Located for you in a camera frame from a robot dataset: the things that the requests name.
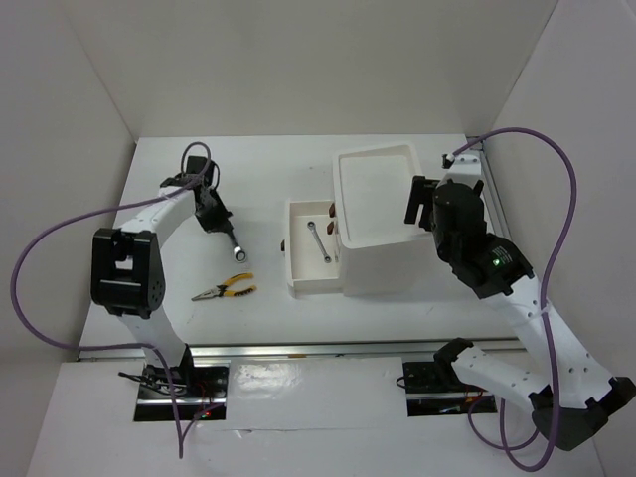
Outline yellow black pliers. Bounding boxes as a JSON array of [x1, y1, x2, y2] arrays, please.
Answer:
[[191, 272, 256, 301]]

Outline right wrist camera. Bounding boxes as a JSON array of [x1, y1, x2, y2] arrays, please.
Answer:
[[440, 150, 482, 188]]

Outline large ratchet wrench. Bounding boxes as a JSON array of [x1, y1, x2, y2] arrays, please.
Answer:
[[226, 231, 247, 263]]

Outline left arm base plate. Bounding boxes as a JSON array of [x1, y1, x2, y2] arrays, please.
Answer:
[[118, 364, 230, 422]]

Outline front aluminium rail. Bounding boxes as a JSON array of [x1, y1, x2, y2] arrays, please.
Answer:
[[78, 338, 524, 362]]

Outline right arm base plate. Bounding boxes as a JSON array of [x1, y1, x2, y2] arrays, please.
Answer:
[[396, 362, 497, 417]]

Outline small ratchet wrench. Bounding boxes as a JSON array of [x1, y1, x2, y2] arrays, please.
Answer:
[[307, 221, 332, 263]]

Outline white drawer cabinet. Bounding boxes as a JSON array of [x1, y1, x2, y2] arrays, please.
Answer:
[[333, 142, 433, 297]]

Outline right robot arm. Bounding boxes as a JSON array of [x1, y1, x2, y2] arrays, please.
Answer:
[[404, 176, 635, 451]]

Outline right aluminium rail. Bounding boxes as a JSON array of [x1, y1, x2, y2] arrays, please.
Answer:
[[472, 140, 509, 235]]

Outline aluminium rail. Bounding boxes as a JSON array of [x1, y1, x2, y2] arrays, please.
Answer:
[[472, 140, 509, 235], [78, 338, 524, 362]]

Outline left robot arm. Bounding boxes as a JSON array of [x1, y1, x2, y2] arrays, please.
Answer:
[[90, 155, 247, 397]]

